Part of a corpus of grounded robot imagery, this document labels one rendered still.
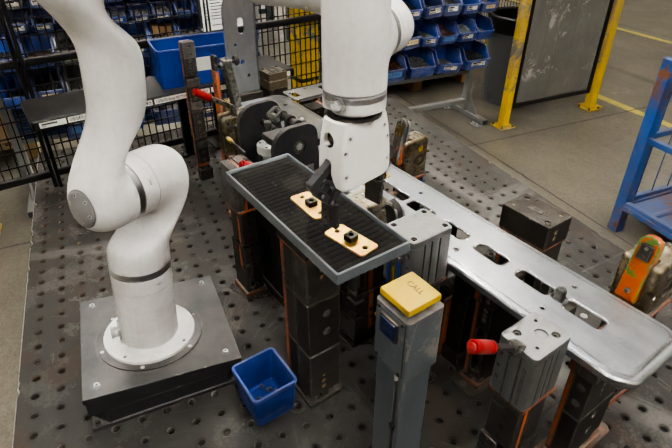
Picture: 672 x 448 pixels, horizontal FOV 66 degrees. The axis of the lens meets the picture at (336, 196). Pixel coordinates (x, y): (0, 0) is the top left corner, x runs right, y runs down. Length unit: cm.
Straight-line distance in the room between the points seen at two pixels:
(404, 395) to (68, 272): 109
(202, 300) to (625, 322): 90
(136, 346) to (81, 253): 58
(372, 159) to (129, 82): 44
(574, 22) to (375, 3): 384
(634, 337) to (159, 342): 90
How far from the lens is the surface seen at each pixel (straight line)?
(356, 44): 63
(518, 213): 118
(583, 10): 444
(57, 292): 158
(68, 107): 184
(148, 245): 107
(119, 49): 91
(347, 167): 68
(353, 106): 65
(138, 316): 115
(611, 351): 96
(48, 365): 139
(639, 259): 107
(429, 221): 95
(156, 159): 103
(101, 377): 119
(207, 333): 123
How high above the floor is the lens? 164
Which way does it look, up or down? 31 degrees down
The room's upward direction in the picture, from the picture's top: straight up
